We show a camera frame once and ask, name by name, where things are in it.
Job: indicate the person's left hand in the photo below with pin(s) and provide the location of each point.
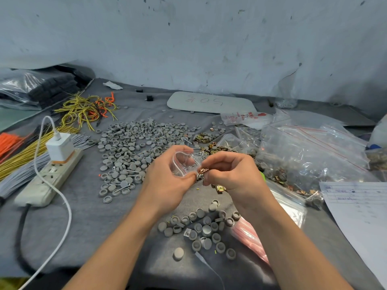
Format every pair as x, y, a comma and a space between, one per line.
164, 181

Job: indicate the person's right hand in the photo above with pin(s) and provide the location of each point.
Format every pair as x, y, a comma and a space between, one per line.
238, 178

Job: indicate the person's left thumb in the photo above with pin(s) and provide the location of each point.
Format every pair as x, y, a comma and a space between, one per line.
188, 179

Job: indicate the person's right thumb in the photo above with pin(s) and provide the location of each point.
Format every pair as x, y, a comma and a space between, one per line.
215, 177

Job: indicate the small copper metal clip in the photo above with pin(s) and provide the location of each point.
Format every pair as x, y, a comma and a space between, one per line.
202, 171

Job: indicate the small clear zip bag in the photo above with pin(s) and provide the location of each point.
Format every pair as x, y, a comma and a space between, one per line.
184, 163

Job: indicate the person's right forearm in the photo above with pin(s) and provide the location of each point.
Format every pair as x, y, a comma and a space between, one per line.
296, 250

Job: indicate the person's left forearm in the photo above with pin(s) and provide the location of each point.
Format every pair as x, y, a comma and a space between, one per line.
112, 253

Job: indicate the brass metal clip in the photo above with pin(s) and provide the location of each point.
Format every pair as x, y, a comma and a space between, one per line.
221, 189

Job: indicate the pile of brass metal clips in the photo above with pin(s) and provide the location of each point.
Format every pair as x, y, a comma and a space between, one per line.
211, 141

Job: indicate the small pile of grey caps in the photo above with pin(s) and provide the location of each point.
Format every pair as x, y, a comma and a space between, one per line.
201, 226

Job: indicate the large pile of grey caps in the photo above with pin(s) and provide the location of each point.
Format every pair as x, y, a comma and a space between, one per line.
137, 147

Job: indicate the zip bag with red print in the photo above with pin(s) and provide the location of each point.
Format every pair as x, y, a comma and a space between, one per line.
249, 118

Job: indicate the flat zip bag with red stripes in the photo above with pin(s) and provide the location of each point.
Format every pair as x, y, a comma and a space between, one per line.
266, 226

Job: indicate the single grey round cap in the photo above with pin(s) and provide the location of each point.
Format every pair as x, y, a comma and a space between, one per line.
178, 253

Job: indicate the white oval plate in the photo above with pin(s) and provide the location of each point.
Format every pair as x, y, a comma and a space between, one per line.
211, 102

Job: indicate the pile of clear zip bags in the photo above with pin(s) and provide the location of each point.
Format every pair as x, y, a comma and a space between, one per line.
311, 150

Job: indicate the grey cloth mat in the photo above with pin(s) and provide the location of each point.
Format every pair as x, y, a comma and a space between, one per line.
90, 214

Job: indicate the clear bag of small screws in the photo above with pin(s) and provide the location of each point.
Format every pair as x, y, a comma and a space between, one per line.
285, 92

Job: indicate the white crumpled paper scrap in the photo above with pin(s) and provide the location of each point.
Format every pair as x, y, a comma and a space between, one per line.
112, 85

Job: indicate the white USB charger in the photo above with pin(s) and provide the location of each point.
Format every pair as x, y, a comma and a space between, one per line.
60, 147

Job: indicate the white power strip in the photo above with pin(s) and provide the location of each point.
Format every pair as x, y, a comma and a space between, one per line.
48, 178

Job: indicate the white paper form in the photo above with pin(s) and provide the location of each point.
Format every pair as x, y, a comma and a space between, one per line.
359, 214

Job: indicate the white plastic bottle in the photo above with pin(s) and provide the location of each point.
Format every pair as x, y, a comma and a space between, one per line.
379, 132

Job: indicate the bag of black foam parts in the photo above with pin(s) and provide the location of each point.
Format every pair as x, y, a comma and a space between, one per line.
42, 86

